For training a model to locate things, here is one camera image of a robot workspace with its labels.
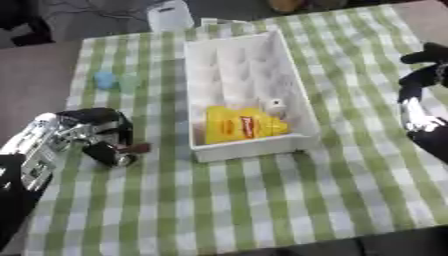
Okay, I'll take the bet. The white open box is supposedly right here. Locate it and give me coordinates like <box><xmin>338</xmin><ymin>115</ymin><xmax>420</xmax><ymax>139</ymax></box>
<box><xmin>182</xmin><ymin>29</ymin><xmax>322</xmax><ymax>164</ymax></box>

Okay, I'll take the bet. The small brown block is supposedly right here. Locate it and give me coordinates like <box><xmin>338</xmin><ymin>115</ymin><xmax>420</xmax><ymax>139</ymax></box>
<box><xmin>117</xmin><ymin>142</ymin><xmax>154</xmax><ymax>155</ymax></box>

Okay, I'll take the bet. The small white bottle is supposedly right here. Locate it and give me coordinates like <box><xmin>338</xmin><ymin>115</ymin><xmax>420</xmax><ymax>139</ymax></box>
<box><xmin>264</xmin><ymin>98</ymin><xmax>289</xmax><ymax>118</ymax></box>

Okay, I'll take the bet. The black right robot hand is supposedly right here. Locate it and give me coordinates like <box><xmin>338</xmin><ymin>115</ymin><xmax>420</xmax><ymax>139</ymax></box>
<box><xmin>397</xmin><ymin>41</ymin><xmax>448</xmax><ymax>105</ymax></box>

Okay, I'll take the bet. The dark bag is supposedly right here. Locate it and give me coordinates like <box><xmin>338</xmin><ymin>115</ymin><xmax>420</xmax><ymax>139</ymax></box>
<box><xmin>0</xmin><ymin>0</ymin><xmax>56</xmax><ymax>48</ymax></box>

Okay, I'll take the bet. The white bag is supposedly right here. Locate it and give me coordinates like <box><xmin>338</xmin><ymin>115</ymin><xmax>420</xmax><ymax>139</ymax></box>
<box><xmin>145</xmin><ymin>0</ymin><xmax>196</xmax><ymax>34</ymax></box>

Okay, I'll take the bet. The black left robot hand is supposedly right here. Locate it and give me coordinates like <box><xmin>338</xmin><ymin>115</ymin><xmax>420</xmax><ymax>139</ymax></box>
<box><xmin>56</xmin><ymin>107</ymin><xmax>140</xmax><ymax>168</ymax></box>

